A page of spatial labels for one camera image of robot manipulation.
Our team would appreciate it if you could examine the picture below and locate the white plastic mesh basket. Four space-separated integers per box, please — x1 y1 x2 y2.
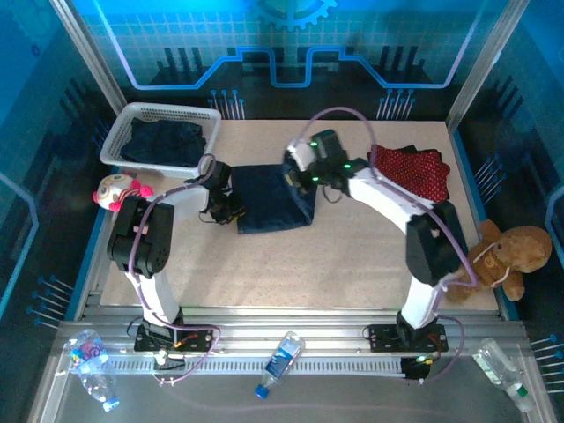
99 101 223 180

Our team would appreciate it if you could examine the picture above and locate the clear bottle green cap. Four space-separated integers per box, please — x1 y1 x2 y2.
471 337 537 413

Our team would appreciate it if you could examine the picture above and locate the plastic bottle blue label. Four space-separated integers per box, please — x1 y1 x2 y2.
254 330 307 400

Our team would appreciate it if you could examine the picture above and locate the brown plush bear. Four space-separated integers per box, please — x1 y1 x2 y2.
444 219 554 303

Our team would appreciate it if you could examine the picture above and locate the dark denim skirt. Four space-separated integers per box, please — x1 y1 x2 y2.
231 163 318 234
119 118 208 168

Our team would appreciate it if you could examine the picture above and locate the aluminium frame post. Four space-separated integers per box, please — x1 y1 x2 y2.
48 0 129 115
444 0 532 133

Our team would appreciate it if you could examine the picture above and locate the plastic bottle colourful label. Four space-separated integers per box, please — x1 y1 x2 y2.
65 328 121 413

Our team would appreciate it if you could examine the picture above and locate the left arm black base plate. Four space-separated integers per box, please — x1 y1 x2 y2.
133 323 216 353

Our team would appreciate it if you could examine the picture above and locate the black electronics box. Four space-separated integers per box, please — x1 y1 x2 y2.
400 355 432 381

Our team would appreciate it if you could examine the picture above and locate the slotted grey cable duct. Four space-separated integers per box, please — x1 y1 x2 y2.
108 354 406 376

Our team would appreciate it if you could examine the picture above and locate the pink striped plush toy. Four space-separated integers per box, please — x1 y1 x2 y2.
91 173 154 216

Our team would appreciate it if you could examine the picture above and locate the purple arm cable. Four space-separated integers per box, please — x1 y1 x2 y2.
303 108 481 384
130 153 221 387

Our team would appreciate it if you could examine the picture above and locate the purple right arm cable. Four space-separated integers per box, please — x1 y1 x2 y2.
303 108 481 384

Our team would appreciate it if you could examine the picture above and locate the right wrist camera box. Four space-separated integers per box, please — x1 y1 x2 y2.
284 139 319 171

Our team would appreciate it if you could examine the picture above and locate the red polka dot skirt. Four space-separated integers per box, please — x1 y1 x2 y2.
368 144 451 204

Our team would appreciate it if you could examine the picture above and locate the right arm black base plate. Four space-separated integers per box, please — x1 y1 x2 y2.
363 323 449 353

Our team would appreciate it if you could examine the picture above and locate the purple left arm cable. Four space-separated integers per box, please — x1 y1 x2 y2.
130 153 221 387

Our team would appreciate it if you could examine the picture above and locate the aluminium frame rail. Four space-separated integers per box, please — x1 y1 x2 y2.
56 306 530 375

